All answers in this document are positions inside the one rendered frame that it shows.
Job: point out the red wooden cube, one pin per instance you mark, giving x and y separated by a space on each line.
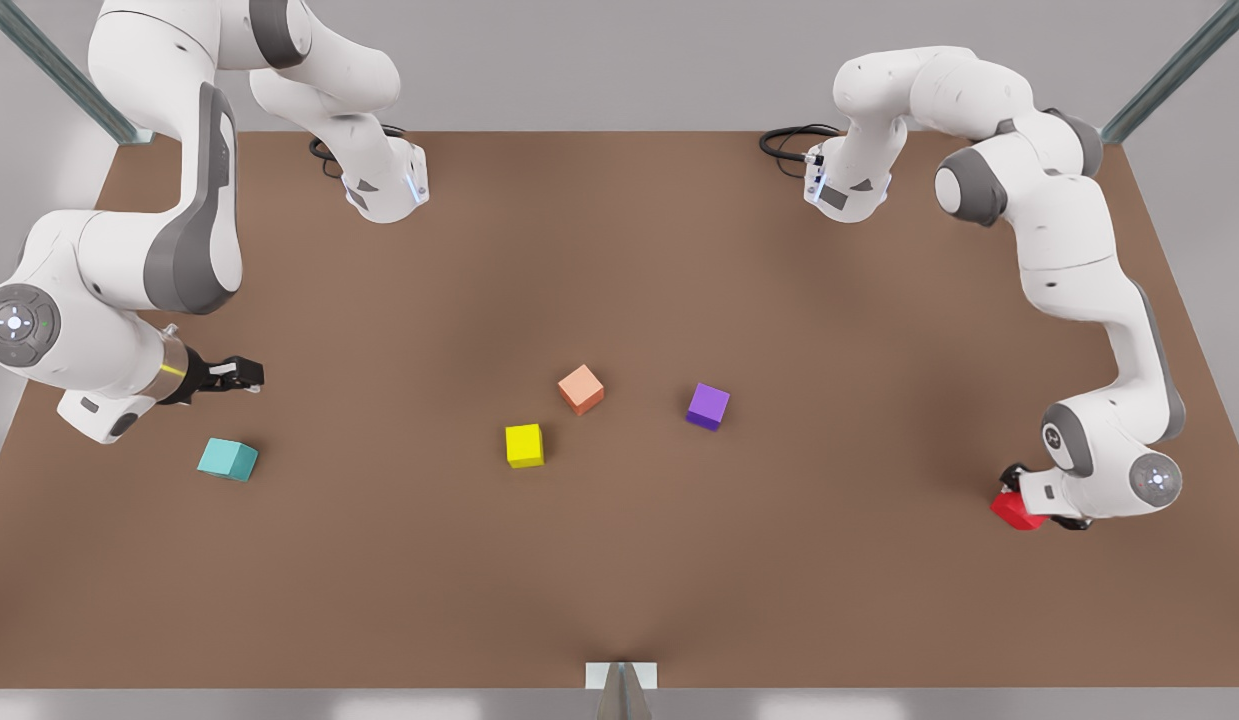
1015 510

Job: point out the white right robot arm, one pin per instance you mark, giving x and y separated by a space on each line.
189 230

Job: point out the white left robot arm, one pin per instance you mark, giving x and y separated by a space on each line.
1069 260

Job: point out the teal wooden cube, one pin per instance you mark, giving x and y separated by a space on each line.
228 459

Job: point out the yellow wooden cube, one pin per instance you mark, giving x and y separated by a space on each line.
524 445

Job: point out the orange wooden cube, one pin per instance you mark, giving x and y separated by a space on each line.
581 389

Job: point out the purple wooden cube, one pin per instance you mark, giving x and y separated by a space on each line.
708 406

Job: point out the silver frame post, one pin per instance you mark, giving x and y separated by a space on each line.
1174 70
620 692
64 70

